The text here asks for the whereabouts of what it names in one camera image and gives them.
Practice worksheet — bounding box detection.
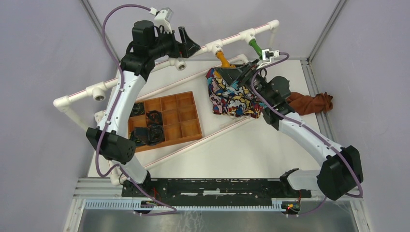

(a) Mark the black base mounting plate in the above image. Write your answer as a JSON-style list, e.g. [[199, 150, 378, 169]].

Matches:
[[142, 178, 312, 206]]

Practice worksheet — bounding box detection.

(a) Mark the white slotted cable duct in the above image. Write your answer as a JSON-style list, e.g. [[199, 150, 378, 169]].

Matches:
[[84, 199, 285, 212]]

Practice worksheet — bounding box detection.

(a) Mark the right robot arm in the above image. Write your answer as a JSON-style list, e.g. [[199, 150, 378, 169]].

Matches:
[[215, 62, 364, 201]]

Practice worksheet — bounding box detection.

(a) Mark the green plastic water faucet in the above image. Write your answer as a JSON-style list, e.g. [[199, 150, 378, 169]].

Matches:
[[249, 39, 262, 58]]

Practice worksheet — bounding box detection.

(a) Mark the comic print cloth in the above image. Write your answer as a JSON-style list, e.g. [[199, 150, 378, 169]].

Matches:
[[205, 68, 266, 118]]

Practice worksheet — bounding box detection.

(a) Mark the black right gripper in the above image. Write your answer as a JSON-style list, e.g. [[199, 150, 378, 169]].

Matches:
[[216, 59, 272, 106]]

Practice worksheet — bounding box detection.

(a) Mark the brown cloth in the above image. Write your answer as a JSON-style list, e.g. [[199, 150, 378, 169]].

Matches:
[[287, 92, 334, 116]]

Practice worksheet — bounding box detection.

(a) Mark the white pvc pipe frame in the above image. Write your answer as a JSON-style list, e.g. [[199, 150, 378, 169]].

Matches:
[[53, 19, 280, 188]]

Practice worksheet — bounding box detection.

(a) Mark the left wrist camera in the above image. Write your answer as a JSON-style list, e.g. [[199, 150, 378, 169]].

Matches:
[[149, 7, 173, 33]]

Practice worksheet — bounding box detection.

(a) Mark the dark patterned rolled cloth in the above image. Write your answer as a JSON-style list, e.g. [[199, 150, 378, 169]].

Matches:
[[129, 125, 165, 147]]

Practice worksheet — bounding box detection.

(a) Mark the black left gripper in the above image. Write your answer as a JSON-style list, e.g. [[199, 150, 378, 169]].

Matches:
[[149, 27, 201, 60]]

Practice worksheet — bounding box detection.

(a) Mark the wooden compartment tray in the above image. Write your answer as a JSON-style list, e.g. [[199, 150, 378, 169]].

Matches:
[[128, 91, 203, 152]]

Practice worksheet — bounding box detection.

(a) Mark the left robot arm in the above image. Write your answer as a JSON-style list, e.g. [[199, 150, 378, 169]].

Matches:
[[86, 20, 201, 197]]

